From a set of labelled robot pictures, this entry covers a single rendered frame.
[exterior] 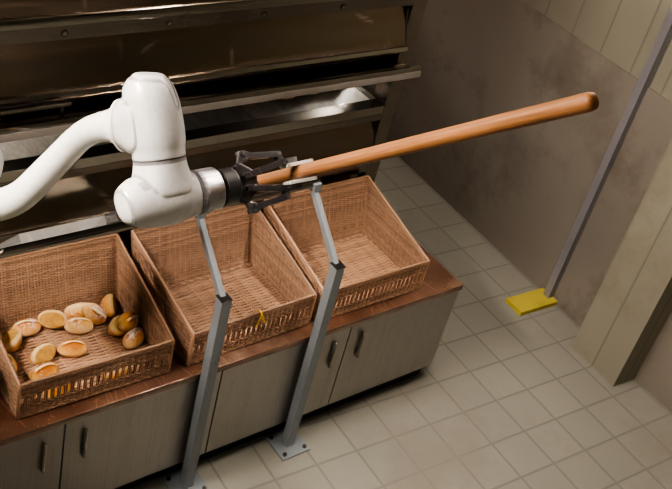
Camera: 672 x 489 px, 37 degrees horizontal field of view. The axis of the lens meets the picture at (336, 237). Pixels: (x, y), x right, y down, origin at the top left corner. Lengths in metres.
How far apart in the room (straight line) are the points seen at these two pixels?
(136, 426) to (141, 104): 1.91
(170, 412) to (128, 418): 0.18
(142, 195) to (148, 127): 0.13
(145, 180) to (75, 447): 1.76
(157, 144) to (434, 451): 2.76
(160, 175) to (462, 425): 2.88
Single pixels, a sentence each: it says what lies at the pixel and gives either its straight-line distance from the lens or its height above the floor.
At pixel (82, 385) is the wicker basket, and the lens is 3.48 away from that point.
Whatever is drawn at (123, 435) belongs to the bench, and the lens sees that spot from 3.61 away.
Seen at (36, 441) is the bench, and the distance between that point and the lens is 3.41.
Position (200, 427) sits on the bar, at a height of 0.35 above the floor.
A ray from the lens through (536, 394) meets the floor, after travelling 4.86.
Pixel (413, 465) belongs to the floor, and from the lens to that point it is 4.30.
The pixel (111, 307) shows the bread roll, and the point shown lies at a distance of 3.69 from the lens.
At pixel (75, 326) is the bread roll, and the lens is 3.62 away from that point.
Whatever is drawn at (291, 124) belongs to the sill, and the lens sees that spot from 3.90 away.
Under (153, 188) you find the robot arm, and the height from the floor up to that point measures 2.00.
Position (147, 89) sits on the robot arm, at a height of 2.16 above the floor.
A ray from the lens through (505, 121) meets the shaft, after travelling 1.64.
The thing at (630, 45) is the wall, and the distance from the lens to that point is 4.94.
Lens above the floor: 3.07
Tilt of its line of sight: 35 degrees down
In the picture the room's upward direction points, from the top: 15 degrees clockwise
